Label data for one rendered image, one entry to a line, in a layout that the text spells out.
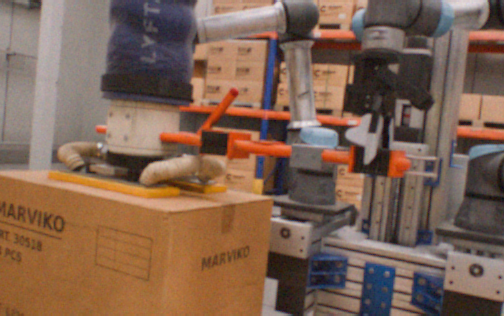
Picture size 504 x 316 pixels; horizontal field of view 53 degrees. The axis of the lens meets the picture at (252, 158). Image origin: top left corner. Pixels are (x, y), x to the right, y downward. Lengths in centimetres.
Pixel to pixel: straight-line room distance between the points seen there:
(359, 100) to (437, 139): 73
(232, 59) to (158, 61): 812
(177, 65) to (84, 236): 44
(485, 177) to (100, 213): 97
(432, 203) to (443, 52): 46
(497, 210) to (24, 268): 118
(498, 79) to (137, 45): 858
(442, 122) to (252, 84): 752
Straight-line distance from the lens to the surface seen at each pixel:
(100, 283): 111
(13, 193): 132
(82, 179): 123
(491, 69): 952
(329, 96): 856
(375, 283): 151
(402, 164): 94
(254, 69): 906
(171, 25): 121
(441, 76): 167
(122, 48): 121
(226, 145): 108
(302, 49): 169
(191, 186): 125
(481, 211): 146
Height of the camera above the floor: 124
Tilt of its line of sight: 3 degrees down
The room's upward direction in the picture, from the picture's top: 6 degrees clockwise
